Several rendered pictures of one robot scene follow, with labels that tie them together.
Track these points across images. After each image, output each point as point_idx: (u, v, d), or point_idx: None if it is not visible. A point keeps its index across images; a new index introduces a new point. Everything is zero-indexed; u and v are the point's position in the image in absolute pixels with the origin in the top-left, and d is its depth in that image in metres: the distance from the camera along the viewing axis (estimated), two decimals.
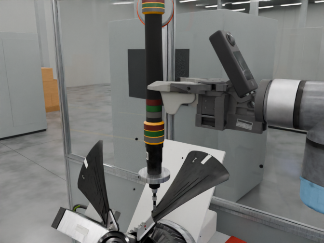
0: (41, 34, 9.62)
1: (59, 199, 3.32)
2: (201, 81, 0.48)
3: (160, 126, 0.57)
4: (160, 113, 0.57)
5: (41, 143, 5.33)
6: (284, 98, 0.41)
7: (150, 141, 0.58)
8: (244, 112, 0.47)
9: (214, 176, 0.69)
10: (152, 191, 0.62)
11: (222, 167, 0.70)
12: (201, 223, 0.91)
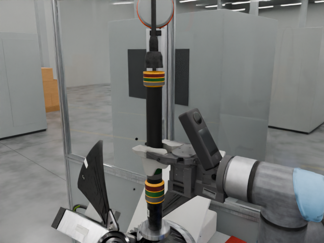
0: (41, 34, 9.62)
1: (59, 199, 3.32)
2: (172, 153, 0.54)
3: (160, 187, 0.61)
4: (160, 175, 0.61)
5: (41, 143, 5.33)
6: (239, 179, 0.47)
7: (151, 200, 0.61)
8: (209, 182, 0.53)
9: None
10: None
11: None
12: (201, 223, 0.91)
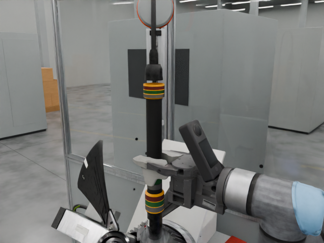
0: (41, 34, 9.62)
1: (59, 199, 3.32)
2: (172, 164, 0.55)
3: (160, 197, 0.61)
4: (160, 185, 0.61)
5: (41, 143, 5.33)
6: (238, 192, 0.47)
7: (151, 210, 0.62)
8: (209, 194, 0.54)
9: None
10: None
11: (222, 167, 0.70)
12: (201, 223, 0.91)
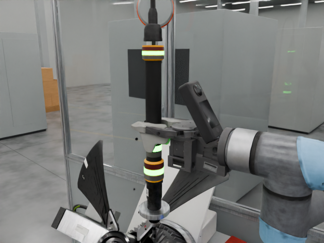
0: (41, 34, 9.62)
1: (59, 199, 3.32)
2: (172, 127, 0.53)
3: (159, 165, 0.59)
4: (160, 153, 0.60)
5: (41, 143, 5.33)
6: (241, 149, 0.46)
7: (150, 179, 0.60)
8: (210, 156, 0.52)
9: (214, 176, 0.69)
10: (152, 224, 0.64)
11: None
12: (201, 223, 0.91)
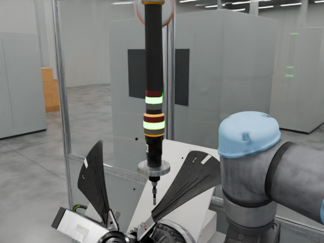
0: (41, 34, 9.62)
1: (59, 199, 3.32)
2: None
3: (160, 117, 0.57)
4: (160, 105, 0.57)
5: (41, 143, 5.33)
6: (271, 209, 0.38)
7: (150, 132, 0.57)
8: None
9: (214, 176, 0.69)
10: (152, 183, 0.62)
11: None
12: (201, 223, 0.91)
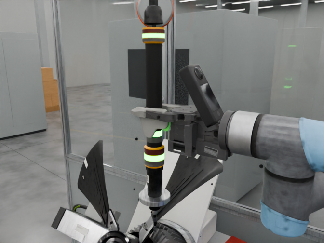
0: (41, 34, 9.62)
1: (59, 199, 3.32)
2: (172, 110, 0.52)
3: (160, 151, 0.59)
4: (160, 138, 0.59)
5: (41, 143, 5.33)
6: (242, 130, 0.45)
7: (151, 165, 0.59)
8: (211, 140, 0.51)
9: None
10: (152, 212, 0.64)
11: None
12: (201, 223, 0.91)
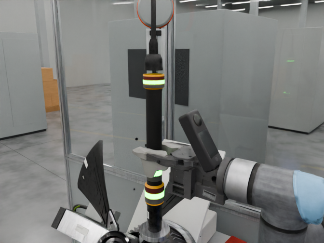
0: (41, 34, 9.62)
1: (59, 199, 3.32)
2: (172, 155, 0.54)
3: (160, 189, 0.61)
4: (160, 177, 0.61)
5: (41, 143, 5.33)
6: (239, 181, 0.47)
7: (151, 202, 0.61)
8: (209, 184, 0.53)
9: None
10: None
11: None
12: (201, 223, 0.91)
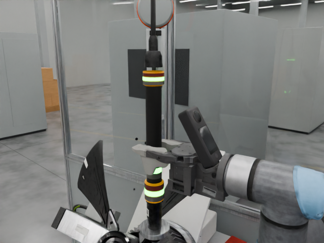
0: (41, 34, 9.62)
1: (59, 199, 3.32)
2: (172, 152, 0.54)
3: (159, 186, 0.61)
4: (160, 174, 0.61)
5: (41, 143, 5.33)
6: (239, 177, 0.47)
7: (151, 200, 0.61)
8: (209, 181, 0.53)
9: None
10: None
11: None
12: (201, 223, 0.91)
